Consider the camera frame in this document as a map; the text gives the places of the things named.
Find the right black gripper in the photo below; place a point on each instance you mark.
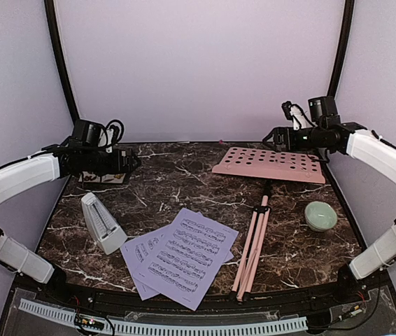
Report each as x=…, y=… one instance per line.
x=288, y=141

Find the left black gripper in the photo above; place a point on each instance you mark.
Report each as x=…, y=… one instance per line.
x=118, y=168

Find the pink music stand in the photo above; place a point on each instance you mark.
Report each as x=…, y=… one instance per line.
x=269, y=165

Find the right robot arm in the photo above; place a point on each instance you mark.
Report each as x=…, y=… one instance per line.
x=323, y=129

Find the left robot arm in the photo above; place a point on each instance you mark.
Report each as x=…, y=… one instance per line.
x=91, y=148

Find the floral square plate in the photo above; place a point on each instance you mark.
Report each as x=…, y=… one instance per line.
x=89, y=177

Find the white metronome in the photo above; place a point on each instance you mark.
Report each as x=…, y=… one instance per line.
x=105, y=231

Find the green ceramic bowl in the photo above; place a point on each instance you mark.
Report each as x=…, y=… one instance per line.
x=320, y=216

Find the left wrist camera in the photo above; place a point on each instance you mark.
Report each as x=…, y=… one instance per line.
x=111, y=135

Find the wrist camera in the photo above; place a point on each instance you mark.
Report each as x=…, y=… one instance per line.
x=111, y=135
x=295, y=113

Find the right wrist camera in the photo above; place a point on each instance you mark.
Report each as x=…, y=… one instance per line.
x=295, y=113

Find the black frame post right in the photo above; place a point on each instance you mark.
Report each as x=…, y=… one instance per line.
x=344, y=35

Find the white slotted cable duct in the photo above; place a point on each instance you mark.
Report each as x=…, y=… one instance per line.
x=155, y=324

